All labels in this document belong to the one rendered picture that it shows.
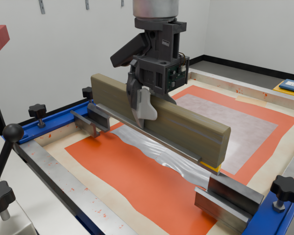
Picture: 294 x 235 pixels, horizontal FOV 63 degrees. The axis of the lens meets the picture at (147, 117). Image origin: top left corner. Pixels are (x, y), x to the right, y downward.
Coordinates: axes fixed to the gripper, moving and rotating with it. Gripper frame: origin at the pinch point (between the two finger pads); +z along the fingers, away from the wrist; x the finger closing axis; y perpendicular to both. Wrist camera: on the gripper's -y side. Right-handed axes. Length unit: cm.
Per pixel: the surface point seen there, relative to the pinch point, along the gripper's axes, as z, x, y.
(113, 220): 10.1, -16.9, 8.0
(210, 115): 13.6, 32.3, -1.6
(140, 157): 13.6, 1.0, -3.2
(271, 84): 109, 332, -63
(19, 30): 13, 50, -200
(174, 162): 12.9, 4.8, 4.5
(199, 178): 13.0, 4.4, 11.9
